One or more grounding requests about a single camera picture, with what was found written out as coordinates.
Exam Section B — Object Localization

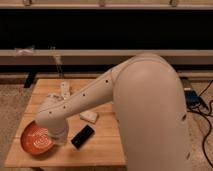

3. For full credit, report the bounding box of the crumpled plastic on ledge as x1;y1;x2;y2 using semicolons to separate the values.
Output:
15;48;34;56

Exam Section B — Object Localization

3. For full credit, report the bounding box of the black table leg bracket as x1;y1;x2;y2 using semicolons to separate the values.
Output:
24;72;37;88

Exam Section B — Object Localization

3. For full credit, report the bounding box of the orange ridged bowl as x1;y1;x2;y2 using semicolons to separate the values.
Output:
20;121;54;155

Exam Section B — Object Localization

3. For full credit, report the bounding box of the black floor cable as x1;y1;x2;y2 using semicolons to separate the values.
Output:
187;79;213;168

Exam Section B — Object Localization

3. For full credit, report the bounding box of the black eraser block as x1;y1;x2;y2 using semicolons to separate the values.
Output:
71;125;95;149

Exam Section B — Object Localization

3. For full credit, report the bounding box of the blue power box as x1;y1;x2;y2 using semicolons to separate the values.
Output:
184;89;200;107

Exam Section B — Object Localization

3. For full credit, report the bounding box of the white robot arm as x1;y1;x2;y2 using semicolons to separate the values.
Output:
35;54;192;171

